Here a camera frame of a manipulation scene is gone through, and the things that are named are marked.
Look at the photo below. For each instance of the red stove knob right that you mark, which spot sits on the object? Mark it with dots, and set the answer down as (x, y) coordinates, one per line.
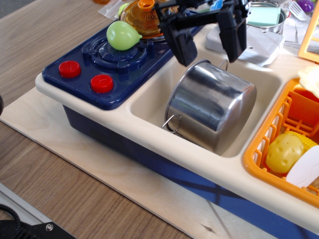
(102, 83)

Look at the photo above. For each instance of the orange dish rack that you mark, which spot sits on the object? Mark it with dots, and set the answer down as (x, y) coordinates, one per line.
(294, 117)

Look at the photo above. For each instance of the steel bowl with teal sponge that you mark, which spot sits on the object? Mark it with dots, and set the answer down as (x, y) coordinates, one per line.
(267, 16)

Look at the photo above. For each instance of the red stove knob left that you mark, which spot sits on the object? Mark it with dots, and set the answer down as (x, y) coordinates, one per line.
(69, 69)

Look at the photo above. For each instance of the red stove knob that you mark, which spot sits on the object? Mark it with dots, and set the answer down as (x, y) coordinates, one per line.
(102, 83)
(69, 69)

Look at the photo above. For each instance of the pale yellow plastic plate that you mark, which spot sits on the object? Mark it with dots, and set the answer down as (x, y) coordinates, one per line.
(309, 79)

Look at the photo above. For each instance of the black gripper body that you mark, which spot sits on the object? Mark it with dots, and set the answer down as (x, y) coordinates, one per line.
(182, 14)

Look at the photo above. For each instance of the light plywood board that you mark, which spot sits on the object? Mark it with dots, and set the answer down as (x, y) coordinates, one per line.
(94, 192)

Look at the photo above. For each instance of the green plastic pear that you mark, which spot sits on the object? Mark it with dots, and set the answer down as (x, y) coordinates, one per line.
(122, 36)

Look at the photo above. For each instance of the blue toy stove top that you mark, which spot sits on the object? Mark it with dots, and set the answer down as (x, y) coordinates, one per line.
(129, 69)

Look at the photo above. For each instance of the cream and blue toy sink unit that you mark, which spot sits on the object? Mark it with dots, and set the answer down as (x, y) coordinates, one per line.
(135, 126)

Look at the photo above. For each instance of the amber glass pot lid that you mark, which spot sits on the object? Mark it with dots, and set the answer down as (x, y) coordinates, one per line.
(141, 16)

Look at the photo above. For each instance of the purple plastic eggplant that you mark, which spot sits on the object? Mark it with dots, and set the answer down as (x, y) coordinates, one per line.
(306, 5)

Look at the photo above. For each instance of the white plastic utensil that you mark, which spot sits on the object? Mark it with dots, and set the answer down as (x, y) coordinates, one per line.
(306, 169)

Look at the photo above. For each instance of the yellow plastic corn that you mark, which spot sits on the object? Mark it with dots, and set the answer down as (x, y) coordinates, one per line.
(307, 143)

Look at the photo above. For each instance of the yellow plastic potato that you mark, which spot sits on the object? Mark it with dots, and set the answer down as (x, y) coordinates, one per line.
(284, 152)

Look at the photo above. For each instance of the white plastic spatula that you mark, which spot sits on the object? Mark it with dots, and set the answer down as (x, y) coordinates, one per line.
(297, 11)

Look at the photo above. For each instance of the clear plastic bag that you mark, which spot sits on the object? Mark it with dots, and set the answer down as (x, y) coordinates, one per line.
(113, 9)

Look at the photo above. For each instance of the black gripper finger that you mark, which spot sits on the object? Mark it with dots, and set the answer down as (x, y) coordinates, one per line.
(233, 37)
(180, 42)

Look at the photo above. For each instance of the black bracket with screw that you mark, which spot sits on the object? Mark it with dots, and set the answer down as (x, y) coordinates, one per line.
(40, 231)

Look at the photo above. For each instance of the orange rack frame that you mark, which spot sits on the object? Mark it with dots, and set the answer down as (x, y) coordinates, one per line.
(304, 51)

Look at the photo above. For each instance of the stainless steel pot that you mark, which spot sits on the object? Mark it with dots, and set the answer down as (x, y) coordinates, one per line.
(209, 106)

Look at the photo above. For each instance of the white faucet base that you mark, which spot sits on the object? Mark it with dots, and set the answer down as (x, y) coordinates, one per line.
(262, 49)

